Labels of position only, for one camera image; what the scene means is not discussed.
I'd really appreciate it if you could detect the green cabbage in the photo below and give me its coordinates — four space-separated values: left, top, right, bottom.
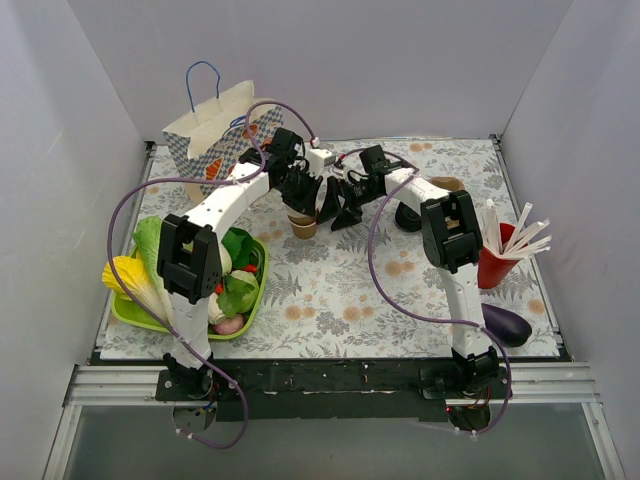
216 270 260 318

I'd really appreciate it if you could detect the green vegetable basket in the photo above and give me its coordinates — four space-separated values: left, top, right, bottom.
111 238 269 341

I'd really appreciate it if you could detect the blue checkered paper bag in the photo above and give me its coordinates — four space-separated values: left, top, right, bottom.
163 74 283 204

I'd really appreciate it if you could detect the green leafy vegetable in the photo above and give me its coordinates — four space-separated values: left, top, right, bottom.
222 227 254 269

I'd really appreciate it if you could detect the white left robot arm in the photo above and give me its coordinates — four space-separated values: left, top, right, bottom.
157 128 335 400

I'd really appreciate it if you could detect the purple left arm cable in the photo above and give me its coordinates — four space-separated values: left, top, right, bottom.
107 101 321 449

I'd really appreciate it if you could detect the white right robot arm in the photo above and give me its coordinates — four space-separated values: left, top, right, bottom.
308 145 499 398

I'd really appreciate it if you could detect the floral table mat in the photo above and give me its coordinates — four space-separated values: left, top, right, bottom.
99 137 561 361

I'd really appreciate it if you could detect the brown paper coffee cup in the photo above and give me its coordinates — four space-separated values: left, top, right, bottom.
287 209 317 240

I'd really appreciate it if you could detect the brown cardboard cup carrier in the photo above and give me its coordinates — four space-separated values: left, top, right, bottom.
429 176 465 192

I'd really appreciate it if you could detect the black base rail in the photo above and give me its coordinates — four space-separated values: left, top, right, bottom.
155 358 507 422

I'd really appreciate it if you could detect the yellow corn toy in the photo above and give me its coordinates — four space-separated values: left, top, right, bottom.
102 256 153 301

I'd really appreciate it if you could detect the green lettuce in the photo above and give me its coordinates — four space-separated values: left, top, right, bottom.
133 216 173 320

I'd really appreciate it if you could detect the purple eggplant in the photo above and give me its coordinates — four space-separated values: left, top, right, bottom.
481 303 532 348

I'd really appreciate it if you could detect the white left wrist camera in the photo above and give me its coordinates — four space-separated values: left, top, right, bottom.
304 148 336 178

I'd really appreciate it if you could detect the pink onion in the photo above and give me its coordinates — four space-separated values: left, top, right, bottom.
213 314 245 336

